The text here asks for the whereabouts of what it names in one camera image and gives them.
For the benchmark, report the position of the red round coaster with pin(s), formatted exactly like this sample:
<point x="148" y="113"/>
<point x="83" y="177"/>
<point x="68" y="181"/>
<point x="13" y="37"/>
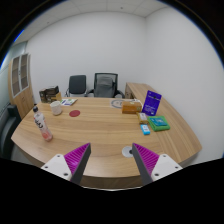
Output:
<point x="74" y="113"/>

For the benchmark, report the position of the silver desk cable grommet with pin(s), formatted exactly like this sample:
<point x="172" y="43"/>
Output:
<point x="127" y="152"/>

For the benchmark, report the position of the purple standing sign card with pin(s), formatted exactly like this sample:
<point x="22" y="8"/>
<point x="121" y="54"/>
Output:
<point x="151" y="103"/>

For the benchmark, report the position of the clear plastic water bottle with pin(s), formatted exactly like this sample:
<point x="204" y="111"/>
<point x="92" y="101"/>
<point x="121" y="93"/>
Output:
<point x="40" y="122"/>

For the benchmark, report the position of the dark chair at left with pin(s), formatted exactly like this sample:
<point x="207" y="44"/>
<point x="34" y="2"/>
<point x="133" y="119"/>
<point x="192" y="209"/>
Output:
<point x="9" y="120"/>

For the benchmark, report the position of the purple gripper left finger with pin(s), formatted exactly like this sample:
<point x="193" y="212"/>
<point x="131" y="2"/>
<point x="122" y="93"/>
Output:
<point x="71" y="165"/>

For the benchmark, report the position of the brown cardboard box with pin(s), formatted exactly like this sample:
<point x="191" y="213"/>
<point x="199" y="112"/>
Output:
<point x="50" y="94"/>

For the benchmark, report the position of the green book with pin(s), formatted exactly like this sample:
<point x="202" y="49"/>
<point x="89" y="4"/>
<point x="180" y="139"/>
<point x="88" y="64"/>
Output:
<point x="158" y="123"/>

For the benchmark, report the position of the white booklet with colours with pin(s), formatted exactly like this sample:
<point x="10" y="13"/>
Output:
<point x="67" y="102"/>

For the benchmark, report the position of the small blue box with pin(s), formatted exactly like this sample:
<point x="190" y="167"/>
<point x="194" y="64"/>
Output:
<point x="145" y="129"/>

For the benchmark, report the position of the black office chair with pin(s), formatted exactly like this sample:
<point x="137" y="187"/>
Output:
<point x="77" y="85"/>

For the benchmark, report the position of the white ceramic mug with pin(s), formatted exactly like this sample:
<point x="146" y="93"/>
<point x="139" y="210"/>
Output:
<point x="56" y="108"/>

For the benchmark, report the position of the wooden cabinet with glass doors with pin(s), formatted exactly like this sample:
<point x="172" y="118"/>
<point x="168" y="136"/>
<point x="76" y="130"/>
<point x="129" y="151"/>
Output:
<point x="19" y="84"/>

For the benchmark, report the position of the grey mesh office chair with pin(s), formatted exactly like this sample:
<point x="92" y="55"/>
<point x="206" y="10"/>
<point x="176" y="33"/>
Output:
<point x="105" y="86"/>

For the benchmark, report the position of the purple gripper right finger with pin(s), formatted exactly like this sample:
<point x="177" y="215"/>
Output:
<point x="152" y="166"/>

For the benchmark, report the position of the small tan box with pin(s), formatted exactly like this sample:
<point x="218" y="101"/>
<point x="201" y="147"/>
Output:
<point x="142" y="118"/>

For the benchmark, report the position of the round grey plate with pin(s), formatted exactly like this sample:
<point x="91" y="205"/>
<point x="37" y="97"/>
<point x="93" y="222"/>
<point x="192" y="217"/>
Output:
<point x="116" y="103"/>

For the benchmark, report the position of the wooden tissue box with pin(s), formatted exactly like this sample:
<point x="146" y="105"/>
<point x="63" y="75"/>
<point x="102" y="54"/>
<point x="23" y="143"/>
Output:
<point x="131" y="107"/>

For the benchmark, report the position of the wooden side desk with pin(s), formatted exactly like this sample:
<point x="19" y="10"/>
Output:
<point x="137" y="91"/>

